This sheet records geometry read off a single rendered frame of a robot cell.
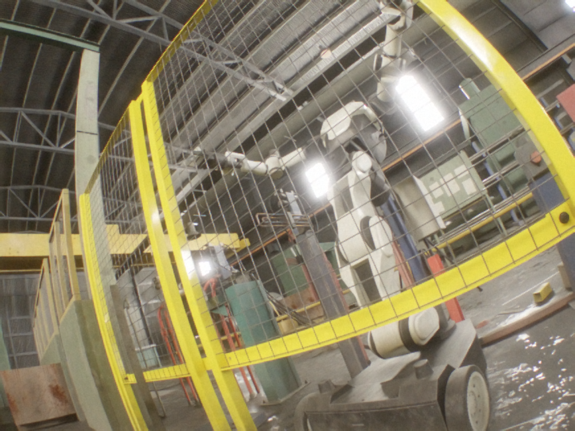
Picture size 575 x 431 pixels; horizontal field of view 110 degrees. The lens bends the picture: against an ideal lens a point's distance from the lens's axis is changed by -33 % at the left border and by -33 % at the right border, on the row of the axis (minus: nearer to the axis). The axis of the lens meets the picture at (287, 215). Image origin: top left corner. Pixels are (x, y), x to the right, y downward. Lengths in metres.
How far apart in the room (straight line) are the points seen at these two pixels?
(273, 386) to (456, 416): 1.36
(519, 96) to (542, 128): 0.08
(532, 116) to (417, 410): 0.68
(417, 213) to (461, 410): 1.39
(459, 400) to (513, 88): 0.65
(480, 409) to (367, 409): 0.29
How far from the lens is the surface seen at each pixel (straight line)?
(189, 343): 1.22
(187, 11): 12.09
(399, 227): 1.76
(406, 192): 1.91
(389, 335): 0.98
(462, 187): 6.62
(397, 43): 1.28
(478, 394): 0.85
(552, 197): 1.29
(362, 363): 1.64
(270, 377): 1.89
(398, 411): 0.79
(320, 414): 0.97
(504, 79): 0.68
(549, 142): 0.65
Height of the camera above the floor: 0.49
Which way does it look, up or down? 18 degrees up
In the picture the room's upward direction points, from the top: 22 degrees counter-clockwise
